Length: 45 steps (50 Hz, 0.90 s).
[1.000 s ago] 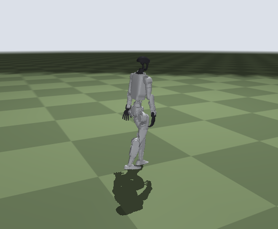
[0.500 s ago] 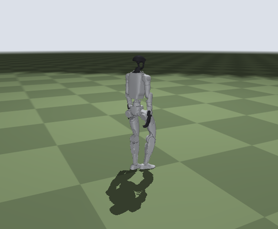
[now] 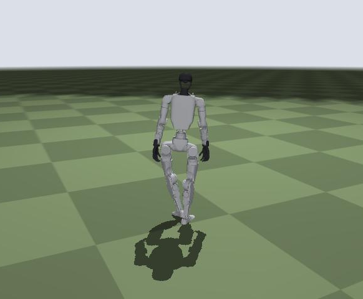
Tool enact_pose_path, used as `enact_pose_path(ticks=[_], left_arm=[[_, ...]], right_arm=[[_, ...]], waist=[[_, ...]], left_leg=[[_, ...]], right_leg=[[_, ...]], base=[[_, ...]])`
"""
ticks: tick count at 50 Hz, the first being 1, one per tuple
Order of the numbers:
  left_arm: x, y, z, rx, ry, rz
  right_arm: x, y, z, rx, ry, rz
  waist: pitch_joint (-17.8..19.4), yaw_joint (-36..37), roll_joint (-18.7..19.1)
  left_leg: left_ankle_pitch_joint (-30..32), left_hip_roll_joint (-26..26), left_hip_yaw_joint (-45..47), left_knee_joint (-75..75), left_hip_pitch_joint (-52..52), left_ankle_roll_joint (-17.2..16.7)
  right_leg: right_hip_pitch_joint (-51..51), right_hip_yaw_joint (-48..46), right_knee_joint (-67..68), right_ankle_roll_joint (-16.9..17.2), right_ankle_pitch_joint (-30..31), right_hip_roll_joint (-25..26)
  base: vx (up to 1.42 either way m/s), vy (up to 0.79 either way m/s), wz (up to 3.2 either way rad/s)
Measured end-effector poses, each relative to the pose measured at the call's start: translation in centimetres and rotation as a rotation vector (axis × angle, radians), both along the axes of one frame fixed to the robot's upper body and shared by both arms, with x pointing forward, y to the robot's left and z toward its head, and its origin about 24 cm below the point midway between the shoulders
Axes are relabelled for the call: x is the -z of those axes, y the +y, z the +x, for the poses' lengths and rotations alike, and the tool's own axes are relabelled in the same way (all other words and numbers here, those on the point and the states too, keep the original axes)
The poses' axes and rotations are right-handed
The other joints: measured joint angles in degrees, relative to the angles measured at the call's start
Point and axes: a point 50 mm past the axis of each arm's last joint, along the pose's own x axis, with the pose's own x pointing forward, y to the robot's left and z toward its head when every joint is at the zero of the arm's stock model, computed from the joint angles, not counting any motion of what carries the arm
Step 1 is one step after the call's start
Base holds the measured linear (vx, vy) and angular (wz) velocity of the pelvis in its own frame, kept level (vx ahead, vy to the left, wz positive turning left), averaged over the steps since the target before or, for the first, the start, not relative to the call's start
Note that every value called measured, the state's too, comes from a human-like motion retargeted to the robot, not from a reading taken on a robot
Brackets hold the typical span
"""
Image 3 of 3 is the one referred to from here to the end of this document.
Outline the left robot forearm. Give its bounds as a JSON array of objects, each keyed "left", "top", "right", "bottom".
[{"left": 153, "top": 117, "right": 165, "bottom": 145}]

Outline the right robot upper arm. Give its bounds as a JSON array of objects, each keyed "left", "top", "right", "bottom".
[{"left": 195, "top": 97, "right": 206, "bottom": 128}]

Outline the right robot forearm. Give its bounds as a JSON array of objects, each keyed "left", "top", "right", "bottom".
[{"left": 200, "top": 121, "right": 208, "bottom": 145}]

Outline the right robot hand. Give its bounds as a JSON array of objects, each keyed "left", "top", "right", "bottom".
[{"left": 199, "top": 140, "right": 210, "bottom": 162}]

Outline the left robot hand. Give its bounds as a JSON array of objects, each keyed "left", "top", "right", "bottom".
[{"left": 153, "top": 139, "right": 161, "bottom": 162}]

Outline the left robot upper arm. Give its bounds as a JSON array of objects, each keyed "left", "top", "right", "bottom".
[{"left": 160, "top": 95, "right": 172, "bottom": 125}]

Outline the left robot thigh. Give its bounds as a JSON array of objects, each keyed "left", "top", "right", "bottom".
[{"left": 161, "top": 141, "right": 177, "bottom": 184}]

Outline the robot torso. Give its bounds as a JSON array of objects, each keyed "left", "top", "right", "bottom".
[{"left": 170, "top": 92, "right": 196, "bottom": 152}]

